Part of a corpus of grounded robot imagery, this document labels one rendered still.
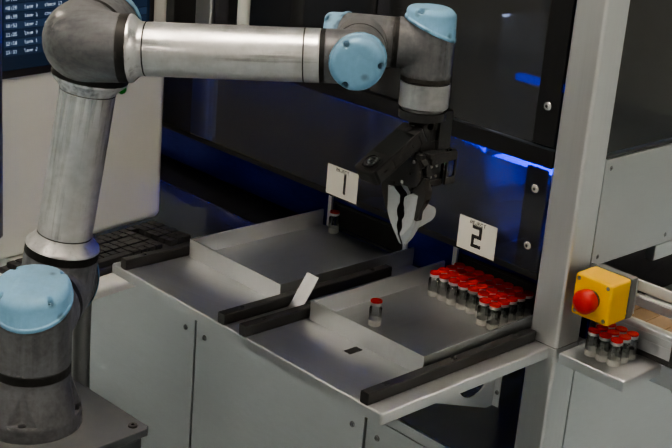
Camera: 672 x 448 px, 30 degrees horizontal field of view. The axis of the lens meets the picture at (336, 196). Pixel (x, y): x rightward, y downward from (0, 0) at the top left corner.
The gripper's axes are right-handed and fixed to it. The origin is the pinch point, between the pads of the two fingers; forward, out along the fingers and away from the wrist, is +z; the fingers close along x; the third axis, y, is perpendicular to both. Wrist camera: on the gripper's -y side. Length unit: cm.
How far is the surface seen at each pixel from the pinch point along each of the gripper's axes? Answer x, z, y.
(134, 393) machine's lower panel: 107, 81, 28
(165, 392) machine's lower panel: 94, 75, 28
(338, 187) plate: 42, 9, 27
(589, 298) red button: -19.3, 9.0, 24.4
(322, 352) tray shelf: 9.3, 21.7, -5.6
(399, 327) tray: 8.7, 21.4, 11.7
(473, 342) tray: -5.9, 19.0, 13.6
